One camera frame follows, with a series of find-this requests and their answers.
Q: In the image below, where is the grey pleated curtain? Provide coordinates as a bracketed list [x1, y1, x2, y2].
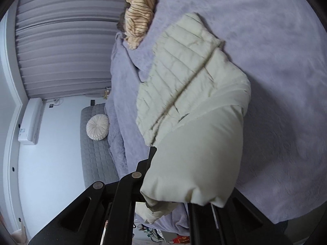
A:
[15, 0, 131, 100]

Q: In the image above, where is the beige striped garment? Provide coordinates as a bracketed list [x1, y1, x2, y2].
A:
[124, 0, 159, 50]

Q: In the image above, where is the purple fleece blanket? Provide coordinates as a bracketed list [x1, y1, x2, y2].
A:
[105, 0, 327, 236]

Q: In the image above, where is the round cream pleated cushion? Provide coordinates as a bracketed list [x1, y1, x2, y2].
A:
[86, 114, 110, 141]

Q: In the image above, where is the white wall air conditioner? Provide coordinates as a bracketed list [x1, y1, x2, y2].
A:
[18, 98, 44, 145]

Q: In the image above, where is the red packet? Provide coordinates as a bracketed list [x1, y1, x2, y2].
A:
[171, 235, 191, 245]

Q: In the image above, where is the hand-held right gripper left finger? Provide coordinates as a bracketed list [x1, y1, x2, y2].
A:
[31, 147, 157, 245]

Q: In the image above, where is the grey quilted headboard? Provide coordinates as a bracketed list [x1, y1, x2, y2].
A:
[80, 103, 120, 188]

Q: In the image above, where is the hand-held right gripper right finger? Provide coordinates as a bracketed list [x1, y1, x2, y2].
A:
[188, 189, 294, 245]

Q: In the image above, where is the cream quilted puffer jacket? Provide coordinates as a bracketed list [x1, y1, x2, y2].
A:
[135, 12, 252, 224]

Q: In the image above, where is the tangle of cables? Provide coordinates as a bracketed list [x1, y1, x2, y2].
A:
[138, 223, 165, 243]

